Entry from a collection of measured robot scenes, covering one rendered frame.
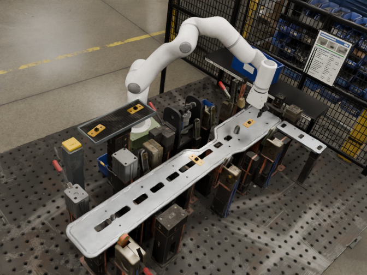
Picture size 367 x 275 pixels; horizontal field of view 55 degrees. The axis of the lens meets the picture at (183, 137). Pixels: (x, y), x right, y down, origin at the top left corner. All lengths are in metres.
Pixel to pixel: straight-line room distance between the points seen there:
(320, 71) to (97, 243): 1.67
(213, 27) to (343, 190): 1.31
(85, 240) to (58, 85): 2.72
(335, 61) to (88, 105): 2.37
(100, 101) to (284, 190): 2.22
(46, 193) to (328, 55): 1.81
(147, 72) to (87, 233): 0.88
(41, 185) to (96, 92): 1.98
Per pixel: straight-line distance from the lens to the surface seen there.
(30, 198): 2.04
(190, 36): 1.74
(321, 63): 2.39
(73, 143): 1.62
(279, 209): 2.12
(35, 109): 3.73
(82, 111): 3.65
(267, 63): 1.88
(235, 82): 2.04
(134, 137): 2.17
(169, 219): 1.52
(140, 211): 1.57
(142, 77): 1.91
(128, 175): 1.65
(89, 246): 1.48
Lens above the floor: 2.27
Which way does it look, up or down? 42 degrees down
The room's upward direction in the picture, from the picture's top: 10 degrees clockwise
